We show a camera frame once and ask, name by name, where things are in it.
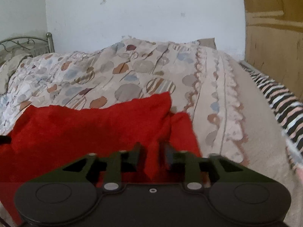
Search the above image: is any red long-sleeve shirt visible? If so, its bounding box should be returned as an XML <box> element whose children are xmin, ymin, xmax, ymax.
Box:
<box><xmin>1</xmin><ymin>93</ymin><xmax>200</xmax><ymax>224</ymax></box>

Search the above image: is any patterned beige quilt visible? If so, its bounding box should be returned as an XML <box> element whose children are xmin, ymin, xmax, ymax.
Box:
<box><xmin>1</xmin><ymin>38</ymin><xmax>302</xmax><ymax>226</ymax></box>

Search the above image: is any beige pillow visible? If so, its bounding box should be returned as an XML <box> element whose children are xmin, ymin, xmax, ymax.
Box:
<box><xmin>0</xmin><ymin>53</ymin><xmax>32</xmax><ymax>95</ymax></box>

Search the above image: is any metal bed headboard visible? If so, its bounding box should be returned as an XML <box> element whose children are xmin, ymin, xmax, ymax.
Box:
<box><xmin>1</xmin><ymin>32</ymin><xmax>55</xmax><ymax>64</ymax></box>

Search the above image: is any striped black white pink sheet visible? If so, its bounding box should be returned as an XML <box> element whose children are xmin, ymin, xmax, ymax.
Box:
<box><xmin>240</xmin><ymin>63</ymin><xmax>302</xmax><ymax>170</ymax></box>

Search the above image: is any wooden plywood board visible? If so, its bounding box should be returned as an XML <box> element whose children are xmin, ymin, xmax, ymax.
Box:
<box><xmin>244</xmin><ymin>0</ymin><xmax>302</xmax><ymax>100</ymax></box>

